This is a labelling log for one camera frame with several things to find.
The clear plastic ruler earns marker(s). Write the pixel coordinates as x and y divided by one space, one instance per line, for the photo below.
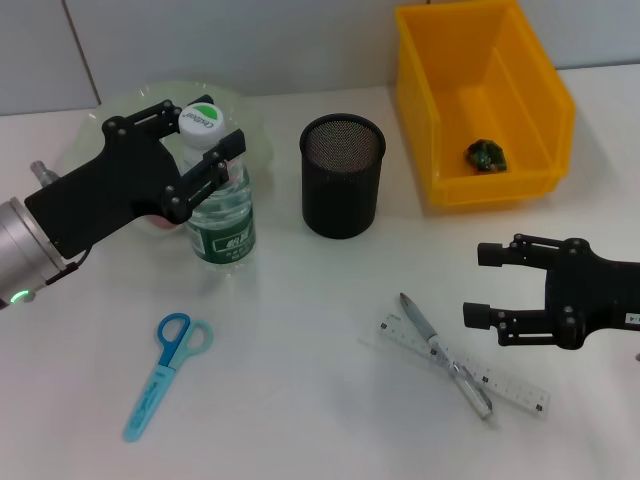
515 392

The black mesh pen holder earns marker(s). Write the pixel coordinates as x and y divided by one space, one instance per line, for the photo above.
340 200

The translucent green wavy fruit plate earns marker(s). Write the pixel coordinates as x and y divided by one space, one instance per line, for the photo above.
250 120

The blue and teal scissors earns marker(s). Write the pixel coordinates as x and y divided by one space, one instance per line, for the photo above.
150 395

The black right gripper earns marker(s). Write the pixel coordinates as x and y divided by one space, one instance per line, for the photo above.
595 295

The clear silver ballpoint pen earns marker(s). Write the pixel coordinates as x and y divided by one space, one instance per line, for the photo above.
422 325

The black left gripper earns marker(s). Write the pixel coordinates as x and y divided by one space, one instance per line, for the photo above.
115 185

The pink peach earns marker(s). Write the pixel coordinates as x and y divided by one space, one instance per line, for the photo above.
162 223

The clear water bottle green label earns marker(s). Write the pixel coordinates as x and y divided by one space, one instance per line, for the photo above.
225 235

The yellow plastic storage bin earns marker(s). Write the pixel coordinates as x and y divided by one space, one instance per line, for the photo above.
500 100

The green plastic wrapper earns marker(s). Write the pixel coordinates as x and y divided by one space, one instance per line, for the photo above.
485 157

